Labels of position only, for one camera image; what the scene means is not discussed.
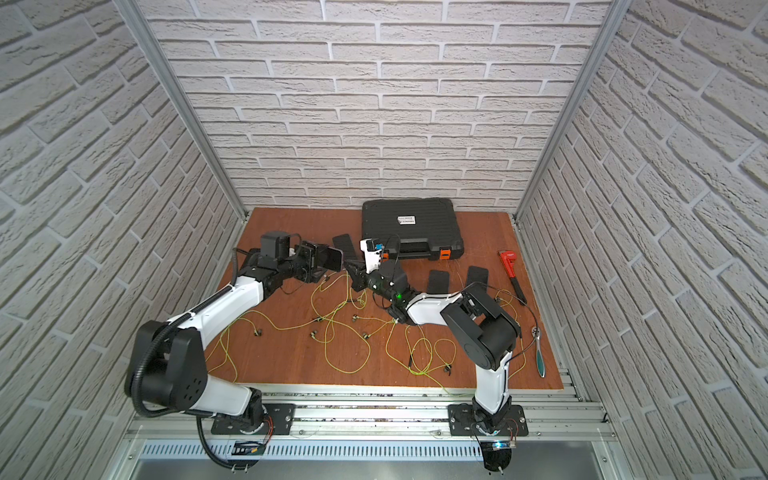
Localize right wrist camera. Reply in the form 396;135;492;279
360;239;385;273

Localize green handle ratchet wrench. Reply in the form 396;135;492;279
531;326;547;378

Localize black smartphone blue edge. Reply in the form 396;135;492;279
466;266;489;286

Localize aluminium rail frame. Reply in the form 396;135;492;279
122;383;619;445

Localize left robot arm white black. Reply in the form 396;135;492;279
125;231;344;431

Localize red pipe wrench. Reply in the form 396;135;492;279
498;250;527;306

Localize black plastic tool case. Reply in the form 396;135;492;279
362;197;465;260

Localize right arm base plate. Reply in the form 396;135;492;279
447;402;529;439

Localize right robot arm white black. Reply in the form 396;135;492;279
343;261;521;435

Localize yellow-green earphone cables tangle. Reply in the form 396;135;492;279
203;263;529;397

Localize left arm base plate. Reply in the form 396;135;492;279
211;403;296;436

